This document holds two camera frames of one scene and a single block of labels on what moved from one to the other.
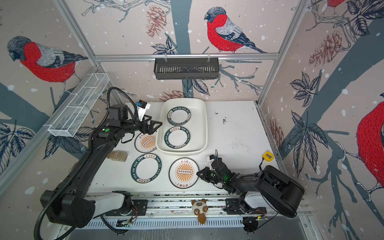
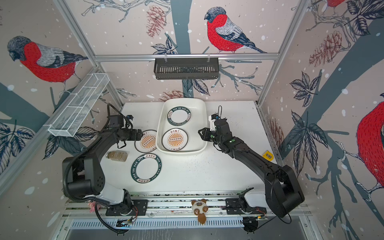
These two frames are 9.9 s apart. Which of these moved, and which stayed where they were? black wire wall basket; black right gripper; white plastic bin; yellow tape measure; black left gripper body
Moved: black right gripper; black left gripper body
Stayed: yellow tape measure; black wire wall basket; white plastic bin
